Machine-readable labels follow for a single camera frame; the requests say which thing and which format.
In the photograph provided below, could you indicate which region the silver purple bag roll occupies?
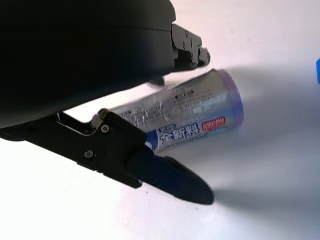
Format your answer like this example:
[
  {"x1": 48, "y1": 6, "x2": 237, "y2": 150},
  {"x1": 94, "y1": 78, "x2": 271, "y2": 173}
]
[{"x1": 109, "y1": 68, "x2": 245, "y2": 155}]

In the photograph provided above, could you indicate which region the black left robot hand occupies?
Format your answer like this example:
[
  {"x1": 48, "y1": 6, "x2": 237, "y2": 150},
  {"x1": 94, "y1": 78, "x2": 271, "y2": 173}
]
[{"x1": 0, "y1": 0, "x2": 216, "y2": 206}]

